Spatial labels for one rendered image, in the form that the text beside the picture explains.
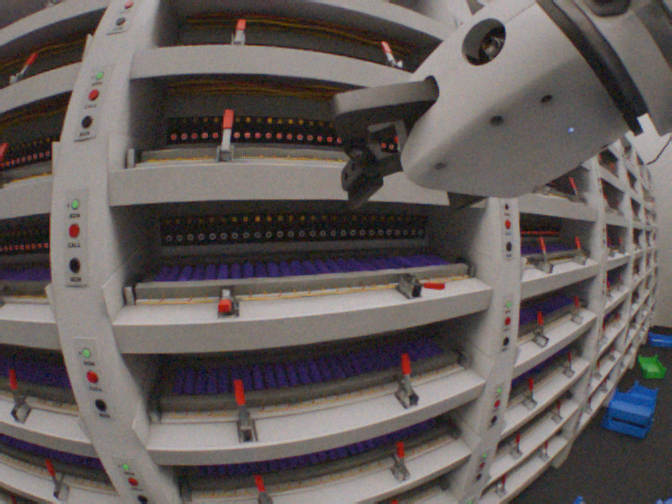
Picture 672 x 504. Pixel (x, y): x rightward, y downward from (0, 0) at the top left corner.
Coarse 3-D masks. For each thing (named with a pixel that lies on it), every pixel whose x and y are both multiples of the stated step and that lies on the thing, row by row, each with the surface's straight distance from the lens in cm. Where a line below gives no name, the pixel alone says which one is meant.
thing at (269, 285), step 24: (456, 264) 55; (144, 288) 41; (168, 288) 40; (192, 288) 39; (216, 288) 39; (240, 288) 39; (264, 288) 39; (288, 288) 40; (312, 288) 40; (336, 288) 40
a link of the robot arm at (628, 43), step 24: (552, 0) 13; (576, 0) 11; (600, 0) 10; (624, 0) 10; (648, 0) 11; (576, 24) 12; (600, 24) 10; (624, 24) 10; (648, 24) 10; (600, 48) 11; (624, 48) 10; (648, 48) 10; (624, 72) 11; (648, 72) 11; (648, 96) 11
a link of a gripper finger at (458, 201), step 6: (450, 192) 24; (450, 198) 24; (456, 198) 24; (462, 198) 23; (468, 198) 23; (474, 198) 22; (480, 198) 22; (486, 198) 22; (450, 204) 24; (456, 204) 24; (462, 204) 23; (468, 204) 23; (474, 204) 23; (456, 210) 24
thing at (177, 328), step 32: (448, 256) 63; (480, 256) 56; (128, 288) 41; (448, 288) 49; (480, 288) 53; (128, 320) 39; (160, 320) 37; (192, 320) 36; (224, 320) 35; (256, 320) 35; (288, 320) 35; (320, 320) 37; (352, 320) 38; (384, 320) 41; (416, 320) 44; (128, 352) 41; (160, 352) 39; (192, 352) 38
